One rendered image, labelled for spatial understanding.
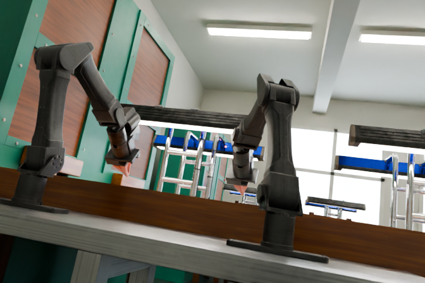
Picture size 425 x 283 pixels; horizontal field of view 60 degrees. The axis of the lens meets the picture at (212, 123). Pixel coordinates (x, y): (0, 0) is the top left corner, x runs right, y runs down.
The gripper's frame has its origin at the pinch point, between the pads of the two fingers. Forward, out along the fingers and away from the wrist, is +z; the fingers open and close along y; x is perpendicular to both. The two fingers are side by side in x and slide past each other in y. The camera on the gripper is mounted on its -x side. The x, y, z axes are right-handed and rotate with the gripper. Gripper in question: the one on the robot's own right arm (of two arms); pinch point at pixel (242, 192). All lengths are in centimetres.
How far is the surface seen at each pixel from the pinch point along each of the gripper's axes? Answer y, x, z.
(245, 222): -6.3, 27.0, -16.2
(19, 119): 80, 5, -26
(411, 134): -54, -21, -17
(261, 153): 2, -55, 25
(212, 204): 3.2, 24.5, -18.4
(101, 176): 79, -27, 29
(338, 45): -44, -308, 64
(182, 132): 120, -232, 146
